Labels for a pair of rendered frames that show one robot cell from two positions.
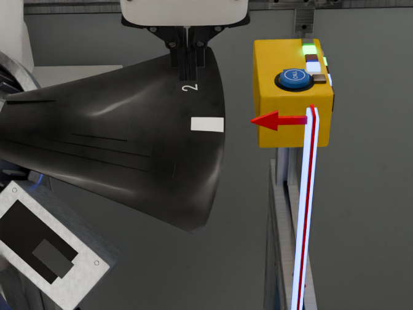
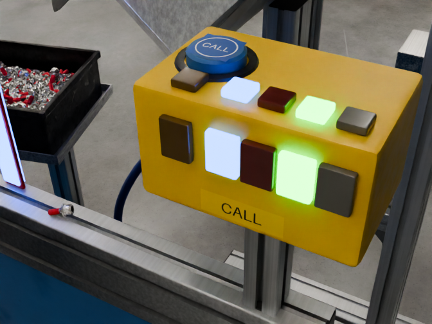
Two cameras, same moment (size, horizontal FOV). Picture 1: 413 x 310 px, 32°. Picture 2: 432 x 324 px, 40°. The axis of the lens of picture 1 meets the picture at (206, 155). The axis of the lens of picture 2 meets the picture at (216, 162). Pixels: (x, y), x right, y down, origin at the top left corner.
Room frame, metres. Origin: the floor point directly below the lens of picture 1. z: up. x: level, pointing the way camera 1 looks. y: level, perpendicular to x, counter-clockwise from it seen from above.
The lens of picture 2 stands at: (1.02, -0.44, 1.26)
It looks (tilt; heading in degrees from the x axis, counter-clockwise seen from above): 37 degrees down; 119
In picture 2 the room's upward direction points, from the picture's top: 1 degrees counter-clockwise
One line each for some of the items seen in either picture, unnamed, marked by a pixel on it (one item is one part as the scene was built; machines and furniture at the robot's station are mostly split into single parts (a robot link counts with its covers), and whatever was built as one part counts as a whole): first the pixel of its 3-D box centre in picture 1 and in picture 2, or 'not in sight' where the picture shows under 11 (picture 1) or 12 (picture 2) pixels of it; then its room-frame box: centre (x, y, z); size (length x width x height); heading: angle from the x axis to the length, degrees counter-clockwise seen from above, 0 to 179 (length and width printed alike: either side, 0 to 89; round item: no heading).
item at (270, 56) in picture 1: (289, 95); (274, 143); (0.89, -0.12, 1.02); 0.16 x 0.10 x 0.11; 179
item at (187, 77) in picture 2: (319, 79); (189, 80); (0.85, -0.16, 1.08); 0.02 x 0.02 x 0.01; 89
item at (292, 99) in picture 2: (311, 58); (276, 99); (0.90, -0.15, 1.08); 0.02 x 0.02 x 0.01; 89
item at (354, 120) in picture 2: (307, 42); (356, 120); (0.95, -0.16, 1.08); 0.02 x 0.02 x 0.01; 89
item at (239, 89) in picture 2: (313, 66); (240, 89); (0.88, -0.15, 1.08); 0.02 x 0.02 x 0.01; 89
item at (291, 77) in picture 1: (294, 79); (216, 56); (0.85, -0.12, 1.08); 0.04 x 0.04 x 0.02
